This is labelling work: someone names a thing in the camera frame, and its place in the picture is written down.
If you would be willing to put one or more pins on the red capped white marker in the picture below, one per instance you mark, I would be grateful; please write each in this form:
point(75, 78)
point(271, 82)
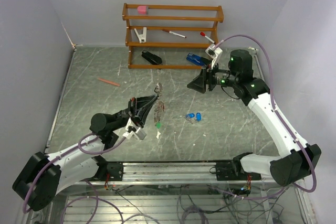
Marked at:
point(207, 37)

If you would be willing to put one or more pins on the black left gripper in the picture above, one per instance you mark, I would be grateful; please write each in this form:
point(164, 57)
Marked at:
point(137, 116)

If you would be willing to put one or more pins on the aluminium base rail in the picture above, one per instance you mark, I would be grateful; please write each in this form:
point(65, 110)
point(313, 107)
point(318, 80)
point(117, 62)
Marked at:
point(149, 173)

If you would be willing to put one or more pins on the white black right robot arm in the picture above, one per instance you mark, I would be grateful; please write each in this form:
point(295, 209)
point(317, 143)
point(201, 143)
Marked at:
point(296, 157)

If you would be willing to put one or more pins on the brown wooden shelf rack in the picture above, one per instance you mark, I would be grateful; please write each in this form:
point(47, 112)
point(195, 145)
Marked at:
point(182, 19)

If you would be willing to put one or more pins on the black stapler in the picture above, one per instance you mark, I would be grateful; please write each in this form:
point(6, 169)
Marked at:
point(151, 58)

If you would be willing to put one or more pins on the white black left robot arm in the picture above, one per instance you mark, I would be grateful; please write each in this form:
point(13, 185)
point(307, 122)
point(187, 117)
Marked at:
point(105, 135)

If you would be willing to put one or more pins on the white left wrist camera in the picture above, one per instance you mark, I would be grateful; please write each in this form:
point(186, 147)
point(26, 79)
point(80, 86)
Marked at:
point(133, 131)

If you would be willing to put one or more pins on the pink eraser block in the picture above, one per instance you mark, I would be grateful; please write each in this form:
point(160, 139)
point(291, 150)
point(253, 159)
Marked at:
point(142, 10)

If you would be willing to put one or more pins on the red white marker pen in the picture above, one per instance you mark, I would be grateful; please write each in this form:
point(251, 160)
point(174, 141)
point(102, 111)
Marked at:
point(174, 33)

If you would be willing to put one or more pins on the blue stapler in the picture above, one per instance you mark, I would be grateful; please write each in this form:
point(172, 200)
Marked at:
point(197, 60)

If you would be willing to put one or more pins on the orange pencil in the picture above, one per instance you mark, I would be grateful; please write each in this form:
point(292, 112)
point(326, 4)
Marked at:
point(109, 82)

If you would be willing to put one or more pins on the white plastic clip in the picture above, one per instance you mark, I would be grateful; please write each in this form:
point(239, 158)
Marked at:
point(141, 37)

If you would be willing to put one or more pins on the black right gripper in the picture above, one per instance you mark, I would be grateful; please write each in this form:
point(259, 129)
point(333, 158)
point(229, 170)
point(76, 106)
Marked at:
point(199, 83)

